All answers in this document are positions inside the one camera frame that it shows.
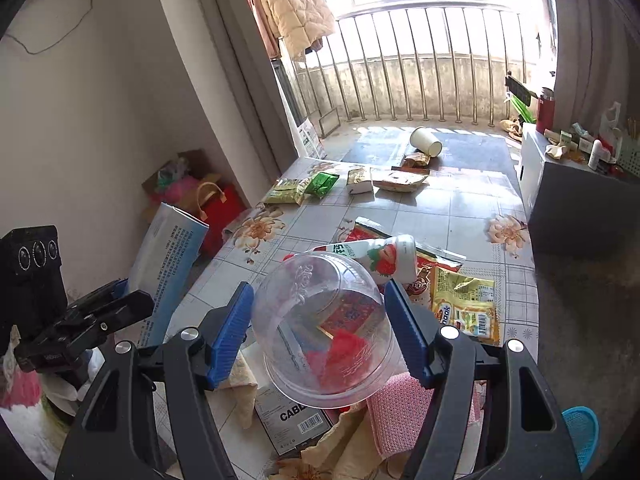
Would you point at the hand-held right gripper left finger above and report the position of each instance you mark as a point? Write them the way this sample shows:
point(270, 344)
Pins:
point(232, 330)

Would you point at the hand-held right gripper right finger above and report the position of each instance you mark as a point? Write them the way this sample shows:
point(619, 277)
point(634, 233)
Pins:
point(405, 325)

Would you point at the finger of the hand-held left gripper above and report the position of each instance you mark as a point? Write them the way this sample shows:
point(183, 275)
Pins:
point(120, 291)
point(131, 308)

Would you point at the clear plastic cup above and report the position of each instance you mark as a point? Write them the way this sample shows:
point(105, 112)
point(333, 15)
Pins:
point(310, 300)

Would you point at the black and white box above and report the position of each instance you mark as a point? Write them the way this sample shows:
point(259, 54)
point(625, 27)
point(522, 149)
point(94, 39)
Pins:
point(285, 422)

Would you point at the blue plastic basket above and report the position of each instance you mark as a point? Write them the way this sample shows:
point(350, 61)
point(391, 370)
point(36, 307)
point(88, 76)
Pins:
point(582, 435)

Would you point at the large white blue carton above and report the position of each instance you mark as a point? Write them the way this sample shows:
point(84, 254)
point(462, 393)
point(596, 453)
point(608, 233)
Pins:
point(170, 260)

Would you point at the beige cloth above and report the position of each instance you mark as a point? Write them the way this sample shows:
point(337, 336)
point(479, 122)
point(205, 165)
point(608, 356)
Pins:
point(240, 390)

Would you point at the yellow snack packet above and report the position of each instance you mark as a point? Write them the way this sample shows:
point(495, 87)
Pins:
point(465, 305)

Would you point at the red foil packet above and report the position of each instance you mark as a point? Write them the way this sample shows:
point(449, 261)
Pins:
point(350, 360)

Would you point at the strawberry milk bottle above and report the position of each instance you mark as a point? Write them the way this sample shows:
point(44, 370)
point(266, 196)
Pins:
point(390, 257)

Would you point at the pink textured cloth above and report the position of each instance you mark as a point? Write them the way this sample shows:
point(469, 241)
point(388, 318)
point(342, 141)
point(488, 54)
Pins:
point(400, 412)

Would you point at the red snack packet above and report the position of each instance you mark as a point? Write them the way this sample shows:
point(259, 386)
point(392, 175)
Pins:
point(367, 232)

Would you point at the red gift bag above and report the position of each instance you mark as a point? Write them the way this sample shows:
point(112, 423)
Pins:
point(222, 217)

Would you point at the pink plastic bag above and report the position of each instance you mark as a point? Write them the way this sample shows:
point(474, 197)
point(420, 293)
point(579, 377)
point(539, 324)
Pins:
point(177, 192)

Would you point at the tan flat packet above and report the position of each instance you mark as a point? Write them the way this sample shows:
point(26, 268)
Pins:
point(400, 181)

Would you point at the light green snack packet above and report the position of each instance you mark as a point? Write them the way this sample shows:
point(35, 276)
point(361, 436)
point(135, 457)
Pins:
point(285, 192)

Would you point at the small beige white box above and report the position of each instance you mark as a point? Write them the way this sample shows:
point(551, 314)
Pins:
point(359, 181)

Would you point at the cardboard box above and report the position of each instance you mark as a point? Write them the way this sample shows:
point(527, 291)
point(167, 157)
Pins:
point(200, 160)

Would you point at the bright green snack packet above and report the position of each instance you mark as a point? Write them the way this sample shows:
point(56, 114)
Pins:
point(321, 184)

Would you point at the brown snack packet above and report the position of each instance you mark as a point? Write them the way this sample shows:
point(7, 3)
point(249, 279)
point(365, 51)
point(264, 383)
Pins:
point(415, 160)

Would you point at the white paper cup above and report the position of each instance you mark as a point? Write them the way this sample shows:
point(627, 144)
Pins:
point(422, 140)

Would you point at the white green carton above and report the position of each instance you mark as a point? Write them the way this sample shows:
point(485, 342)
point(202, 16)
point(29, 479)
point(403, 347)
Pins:
point(310, 137)

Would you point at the grey cabinet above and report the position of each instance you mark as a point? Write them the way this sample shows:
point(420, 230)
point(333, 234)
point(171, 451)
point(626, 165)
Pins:
point(575, 200)

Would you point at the beige slipper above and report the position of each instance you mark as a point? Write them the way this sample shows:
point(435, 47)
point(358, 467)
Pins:
point(511, 127)

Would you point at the crumpled beige paper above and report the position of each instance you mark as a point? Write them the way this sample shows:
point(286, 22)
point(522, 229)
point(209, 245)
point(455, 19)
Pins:
point(557, 151)

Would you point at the small green white box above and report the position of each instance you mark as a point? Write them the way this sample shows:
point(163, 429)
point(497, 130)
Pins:
point(567, 139)

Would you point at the red thermos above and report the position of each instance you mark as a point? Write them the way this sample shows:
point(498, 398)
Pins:
point(544, 115)

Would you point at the white plastic bottle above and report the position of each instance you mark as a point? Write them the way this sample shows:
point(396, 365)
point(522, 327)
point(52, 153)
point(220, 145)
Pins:
point(595, 155)

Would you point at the black rectangular board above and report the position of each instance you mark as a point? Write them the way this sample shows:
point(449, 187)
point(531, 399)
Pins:
point(520, 90)

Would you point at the green plastic basket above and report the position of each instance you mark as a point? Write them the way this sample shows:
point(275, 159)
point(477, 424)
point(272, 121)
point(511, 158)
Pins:
point(630, 155)

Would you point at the white plastic bag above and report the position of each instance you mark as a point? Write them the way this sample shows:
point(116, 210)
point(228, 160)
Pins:
point(611, 125)

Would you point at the pink hanging garment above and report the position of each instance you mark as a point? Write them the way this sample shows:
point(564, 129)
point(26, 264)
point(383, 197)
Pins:
point(262, 35)

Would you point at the metal balcony railing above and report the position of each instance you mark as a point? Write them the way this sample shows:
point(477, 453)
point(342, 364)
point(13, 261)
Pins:
point(425, 9)

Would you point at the beige padded jacket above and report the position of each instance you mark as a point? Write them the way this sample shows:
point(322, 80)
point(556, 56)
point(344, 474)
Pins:
point(295, 5)

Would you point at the grey curtain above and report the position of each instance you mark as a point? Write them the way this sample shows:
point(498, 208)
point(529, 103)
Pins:
point(590, 20)

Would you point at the small metal frame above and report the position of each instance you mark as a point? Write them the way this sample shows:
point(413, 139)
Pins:
point(330, 122)

